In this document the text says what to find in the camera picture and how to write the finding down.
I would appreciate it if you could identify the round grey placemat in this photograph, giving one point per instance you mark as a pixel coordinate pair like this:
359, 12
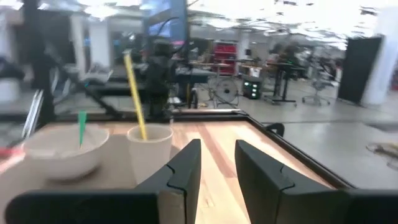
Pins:
25, 183

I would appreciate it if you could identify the grey desk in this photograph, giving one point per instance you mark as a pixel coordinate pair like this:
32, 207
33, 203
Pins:
196, 76

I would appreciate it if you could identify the grey office chair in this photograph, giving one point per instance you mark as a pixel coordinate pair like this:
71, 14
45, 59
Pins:
317, 91

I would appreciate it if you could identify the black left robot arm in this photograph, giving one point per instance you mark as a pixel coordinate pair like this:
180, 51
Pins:
158, 81

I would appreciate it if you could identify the black partition panel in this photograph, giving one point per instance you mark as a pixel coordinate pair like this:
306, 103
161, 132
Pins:
359, 70

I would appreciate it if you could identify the blue screen monitor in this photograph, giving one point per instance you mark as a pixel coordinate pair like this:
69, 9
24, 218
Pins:
177, 18

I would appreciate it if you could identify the black table frame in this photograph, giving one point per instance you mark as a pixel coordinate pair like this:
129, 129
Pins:
295, 155

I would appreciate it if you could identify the yellow chopstick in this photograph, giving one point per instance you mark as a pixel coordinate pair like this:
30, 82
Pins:
135, 93

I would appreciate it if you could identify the floor fan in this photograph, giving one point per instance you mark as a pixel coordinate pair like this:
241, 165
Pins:
227, 91

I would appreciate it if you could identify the silver aluminium rail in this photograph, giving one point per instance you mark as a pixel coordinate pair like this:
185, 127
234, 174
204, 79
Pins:
32, 112

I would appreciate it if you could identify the black computer tower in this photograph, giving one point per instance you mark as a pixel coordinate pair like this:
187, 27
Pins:
251, 89

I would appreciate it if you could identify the white bowl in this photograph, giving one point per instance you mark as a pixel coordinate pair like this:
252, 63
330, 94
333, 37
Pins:
62, 165

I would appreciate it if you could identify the black gantry post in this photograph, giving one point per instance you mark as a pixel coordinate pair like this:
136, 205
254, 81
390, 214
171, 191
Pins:
38, 62

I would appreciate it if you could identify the red bin shelf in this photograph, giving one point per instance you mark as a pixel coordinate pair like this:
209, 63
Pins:
224, 57

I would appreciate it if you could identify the black standing desk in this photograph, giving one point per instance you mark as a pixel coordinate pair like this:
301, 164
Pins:
284, 81

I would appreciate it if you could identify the white ribbed cup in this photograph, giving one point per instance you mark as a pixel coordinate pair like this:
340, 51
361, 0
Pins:
149, 158

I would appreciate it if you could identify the black table clamp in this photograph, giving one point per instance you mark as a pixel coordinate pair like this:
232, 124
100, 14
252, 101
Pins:
276, 129

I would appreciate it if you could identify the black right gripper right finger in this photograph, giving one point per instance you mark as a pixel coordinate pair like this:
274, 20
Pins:
264, 186

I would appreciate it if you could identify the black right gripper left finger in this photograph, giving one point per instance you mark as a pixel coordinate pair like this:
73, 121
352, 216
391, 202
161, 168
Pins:
183, 174

